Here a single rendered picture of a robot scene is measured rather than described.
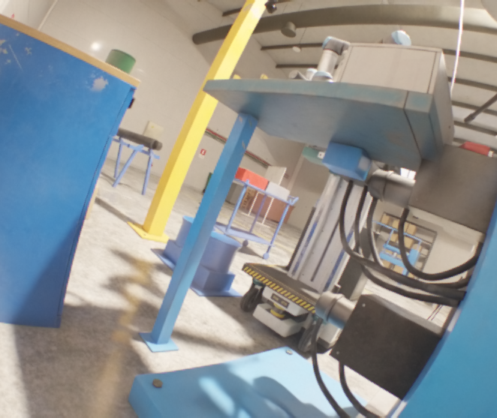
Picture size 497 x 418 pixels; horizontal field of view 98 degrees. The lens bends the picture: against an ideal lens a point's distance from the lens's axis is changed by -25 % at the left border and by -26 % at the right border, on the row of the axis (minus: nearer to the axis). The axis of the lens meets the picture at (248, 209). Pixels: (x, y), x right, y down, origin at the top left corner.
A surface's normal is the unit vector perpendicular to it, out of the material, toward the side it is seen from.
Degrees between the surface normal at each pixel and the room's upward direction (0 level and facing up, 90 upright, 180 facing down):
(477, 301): 90
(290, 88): 90
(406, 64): 90
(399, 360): 90
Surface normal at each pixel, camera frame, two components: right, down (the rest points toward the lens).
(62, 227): 0.67, 0.32
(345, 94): -0.63, -0.23
